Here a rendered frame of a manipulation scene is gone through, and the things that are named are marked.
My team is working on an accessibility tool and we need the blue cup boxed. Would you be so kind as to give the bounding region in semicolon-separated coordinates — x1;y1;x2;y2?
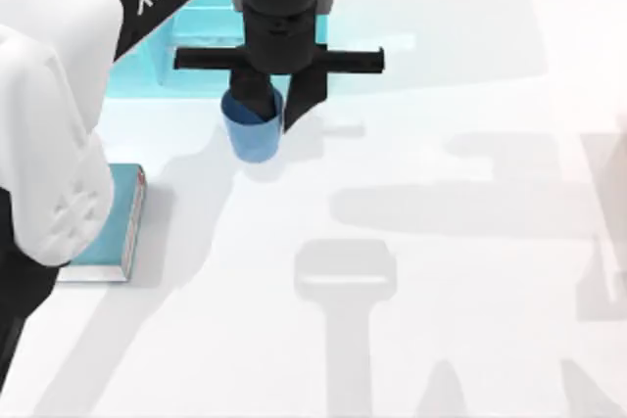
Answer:
219;86;285;164

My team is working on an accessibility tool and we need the light blue rack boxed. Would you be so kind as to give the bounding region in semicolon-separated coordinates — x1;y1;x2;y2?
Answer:
103;0;331;102

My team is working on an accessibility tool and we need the teal book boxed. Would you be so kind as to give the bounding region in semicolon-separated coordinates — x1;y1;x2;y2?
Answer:
55;163;149;285

